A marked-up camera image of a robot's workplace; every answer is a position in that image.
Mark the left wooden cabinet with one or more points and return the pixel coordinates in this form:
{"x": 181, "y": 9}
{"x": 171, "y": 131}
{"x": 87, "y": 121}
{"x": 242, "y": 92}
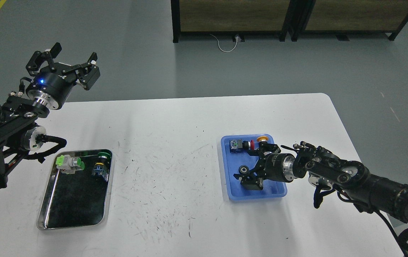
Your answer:
{"x": 232, "y": 17}

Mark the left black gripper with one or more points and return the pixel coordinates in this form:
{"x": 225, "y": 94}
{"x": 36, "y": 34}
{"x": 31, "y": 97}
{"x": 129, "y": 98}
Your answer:
{"x": 52, "y": 88}

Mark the floor power socket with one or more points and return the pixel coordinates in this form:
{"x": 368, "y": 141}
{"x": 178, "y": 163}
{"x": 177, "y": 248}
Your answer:
{"x": 238, "y": 38}

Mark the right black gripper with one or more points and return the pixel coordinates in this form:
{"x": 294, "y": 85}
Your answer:
{"x": 275, "y": 166}

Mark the blue plastic tray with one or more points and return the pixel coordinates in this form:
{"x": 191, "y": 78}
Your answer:
{"x": 232, "y": 162}

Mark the wooden cabinet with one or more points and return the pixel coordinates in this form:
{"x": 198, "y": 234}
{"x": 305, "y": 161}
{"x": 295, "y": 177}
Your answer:
{"x": 232, "y": 17}
{"x": 343, "y": 17}

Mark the red push button switch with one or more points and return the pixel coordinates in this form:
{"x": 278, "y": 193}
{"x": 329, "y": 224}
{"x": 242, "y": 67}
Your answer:
{"x": 239, "y": 145}

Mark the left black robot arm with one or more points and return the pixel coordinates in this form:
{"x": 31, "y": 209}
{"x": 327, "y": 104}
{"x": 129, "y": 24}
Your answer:
{"x": 21, "y": 138}

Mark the yellow push button switch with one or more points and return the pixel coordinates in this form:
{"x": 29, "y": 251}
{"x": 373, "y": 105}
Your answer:
{"x": 262, "y": 139}

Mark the white green push button switch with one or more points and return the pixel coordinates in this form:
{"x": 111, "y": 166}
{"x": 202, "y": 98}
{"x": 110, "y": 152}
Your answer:
{"x": 67, "y": 164}

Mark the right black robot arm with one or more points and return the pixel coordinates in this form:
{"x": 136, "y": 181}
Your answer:
{"x": 351, "y": 180}

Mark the right wooden cabinet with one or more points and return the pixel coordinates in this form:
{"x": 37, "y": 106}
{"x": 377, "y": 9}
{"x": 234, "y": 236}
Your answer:
{"x": 343, "y": 17}

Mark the silver metal tray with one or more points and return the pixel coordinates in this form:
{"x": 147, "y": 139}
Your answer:
{"x": 78, "y": 200}

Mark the black gear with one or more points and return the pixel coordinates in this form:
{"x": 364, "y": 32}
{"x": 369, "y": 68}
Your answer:
{"x": 244, "y": 170}

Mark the green black push button switch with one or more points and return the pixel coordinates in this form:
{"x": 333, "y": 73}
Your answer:
{"x": 102, "y": 166}

